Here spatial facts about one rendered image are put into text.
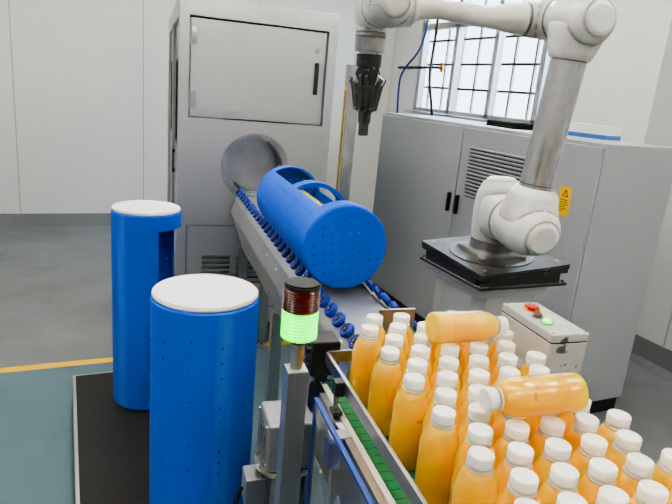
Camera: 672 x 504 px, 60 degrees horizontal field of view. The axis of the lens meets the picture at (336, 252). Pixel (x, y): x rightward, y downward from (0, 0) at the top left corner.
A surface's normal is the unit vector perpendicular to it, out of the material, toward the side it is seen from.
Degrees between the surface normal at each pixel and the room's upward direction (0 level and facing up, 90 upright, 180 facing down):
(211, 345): 90
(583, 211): 90
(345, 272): 90
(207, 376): 90
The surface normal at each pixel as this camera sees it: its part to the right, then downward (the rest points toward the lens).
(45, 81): 0.40, 0.28
